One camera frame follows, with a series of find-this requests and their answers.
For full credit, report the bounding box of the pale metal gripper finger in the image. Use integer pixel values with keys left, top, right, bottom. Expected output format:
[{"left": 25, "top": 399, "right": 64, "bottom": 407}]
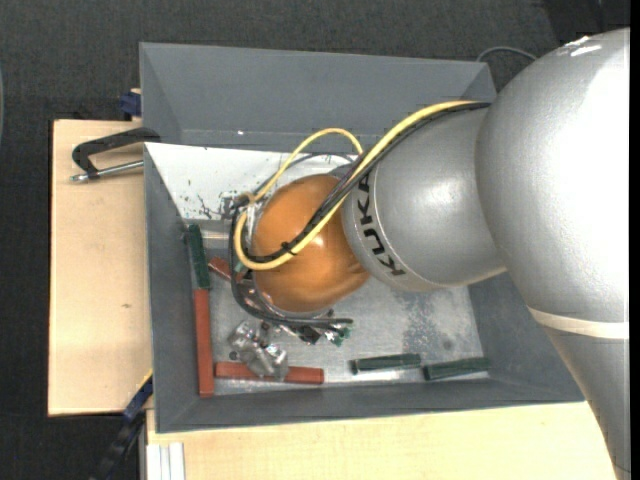
[
  {"left": 227, "top": 319, "right": 267, "bottom": 355},
  {"left": 246, "top": 342, "right": 291, "bottom": 383}
]

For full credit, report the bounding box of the red-brown flat block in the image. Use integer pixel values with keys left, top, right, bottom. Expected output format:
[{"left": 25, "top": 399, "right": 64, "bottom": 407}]
[
  {"left": 214, "top": 360, "right": 326, "bottom": 386},
  {"left": 208, "top": 256, "right": 246, "bottom": 283},
  {"left": 192, "top": 288, "right": 217, "bottom": 399}
]

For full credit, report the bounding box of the dark green flat block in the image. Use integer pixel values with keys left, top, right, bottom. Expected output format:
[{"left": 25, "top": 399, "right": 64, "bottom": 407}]
[
  {"left": 422, "top": 356, "right": 493, "bottom": 382},
  {"left": 186, "top": 223, "right": 213, "bottom": 291},
  {"left": 349, "top": 352, "right": 423, "bottom": 376}
]

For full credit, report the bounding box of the pale flat board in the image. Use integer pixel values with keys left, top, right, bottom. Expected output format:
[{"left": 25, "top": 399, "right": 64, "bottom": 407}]
[{"left": 47, "top": 119, "right": 154, "bottom": 417}]

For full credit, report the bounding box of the grey metal bin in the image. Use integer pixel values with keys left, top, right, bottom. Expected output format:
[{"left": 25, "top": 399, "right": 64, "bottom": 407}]
[{"left": 138, "top": 41, "right": 587, "bottom": 435}]

